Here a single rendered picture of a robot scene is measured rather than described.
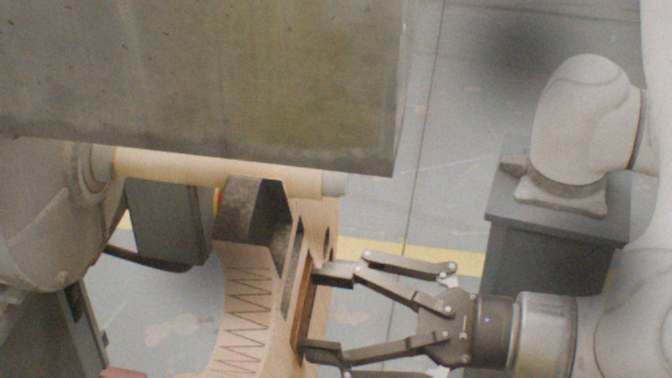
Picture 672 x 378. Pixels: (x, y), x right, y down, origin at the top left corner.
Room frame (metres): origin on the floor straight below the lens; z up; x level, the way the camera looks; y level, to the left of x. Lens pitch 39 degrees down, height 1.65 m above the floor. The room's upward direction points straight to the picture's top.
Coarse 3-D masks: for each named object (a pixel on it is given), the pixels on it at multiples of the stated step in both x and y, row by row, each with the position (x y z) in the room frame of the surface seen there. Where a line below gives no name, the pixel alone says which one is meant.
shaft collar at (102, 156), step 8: (96, 144) 0.52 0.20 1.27; (96, 152) 0.52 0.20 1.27; (104, 152) 0.51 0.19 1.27; (112, 152) 0.52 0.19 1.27; (96, 160) 0.51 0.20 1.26; (104, 160) 0.51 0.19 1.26; (112, 160) 0.51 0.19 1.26; (96, 168) 0.51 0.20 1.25; (104, 168) 0.51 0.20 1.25; (112, 168) 0.51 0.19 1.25; (96, 176) 0.51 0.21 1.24; (104, 176) 0.51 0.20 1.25; (112, 176) 0.51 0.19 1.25; (120, 176) 0.52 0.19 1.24
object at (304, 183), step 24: (120, 168) 0.51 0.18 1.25; (144, 168) 0.51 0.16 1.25; (168, 168) 0.51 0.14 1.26; (192, 168) 0.50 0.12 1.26; (216, 168) 0.50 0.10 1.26; (240, 168) 0.50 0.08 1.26; (264, 168) 0.50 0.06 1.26; (288, 168) 0.49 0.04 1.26; (288, 192) 0.48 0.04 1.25; (312, 192) 0.48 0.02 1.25
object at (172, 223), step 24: (144, 192) 0.73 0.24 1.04; (168, 192) 0.73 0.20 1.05; (192, 192) 0.72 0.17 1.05; (216, 192) 0.78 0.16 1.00; (144, 216) 0.73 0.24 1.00; (168, 216) 0.73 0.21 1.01; (192, 216) 0.72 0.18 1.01; (144, 240) 0.73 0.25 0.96; (168, 240) 0.73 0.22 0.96; (192, 240) 0.72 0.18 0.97; (144, 264) 0.75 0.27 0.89; (168, 264) 0.76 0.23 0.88; (192, 264) 0.72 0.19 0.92
